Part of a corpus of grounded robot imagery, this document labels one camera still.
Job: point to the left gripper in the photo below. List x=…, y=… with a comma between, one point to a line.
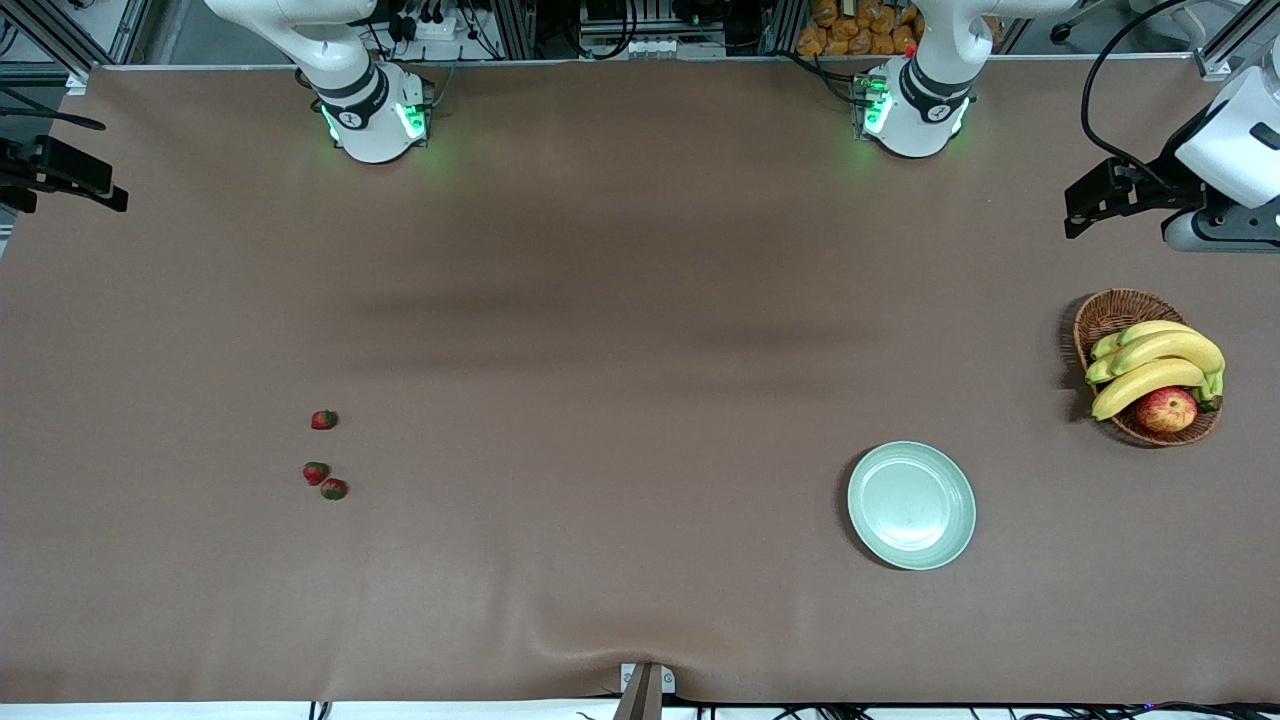
x=1163, y=178

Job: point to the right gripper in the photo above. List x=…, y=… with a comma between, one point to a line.
x=22, y=170

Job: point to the red strawberry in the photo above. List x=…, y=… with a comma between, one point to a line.
x=333, y=489
x=315, y=473
x=323, y=420

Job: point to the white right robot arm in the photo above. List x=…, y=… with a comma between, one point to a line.
x=370, y=130

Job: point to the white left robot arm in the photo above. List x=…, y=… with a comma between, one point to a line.
x=915, y=130

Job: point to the pale green plate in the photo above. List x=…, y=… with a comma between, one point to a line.
x=910, y=505

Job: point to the brown wicker basket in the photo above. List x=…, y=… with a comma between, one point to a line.
x=1120, y=308

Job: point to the yellow banana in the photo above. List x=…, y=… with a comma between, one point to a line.
x=1170, y=348
x=1100, y=370
x=1145, y=385
x=1155, y=329

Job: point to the red apple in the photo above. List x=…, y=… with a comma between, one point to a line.
x=1166, y=410

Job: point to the bag of orange buns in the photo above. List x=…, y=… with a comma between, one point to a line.
x=860, y=25

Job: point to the white power strip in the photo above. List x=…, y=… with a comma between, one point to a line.
x=435, y=28

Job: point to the white terminal block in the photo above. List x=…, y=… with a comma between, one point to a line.
x=655, y=47

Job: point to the brown table cloth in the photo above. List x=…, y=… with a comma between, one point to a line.
x=640, y=300

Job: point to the metal table clamp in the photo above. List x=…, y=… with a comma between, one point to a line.
x=645, y=700

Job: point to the aluminium frame post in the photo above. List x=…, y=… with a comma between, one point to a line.
x=1230, y=40
x=135, y=25

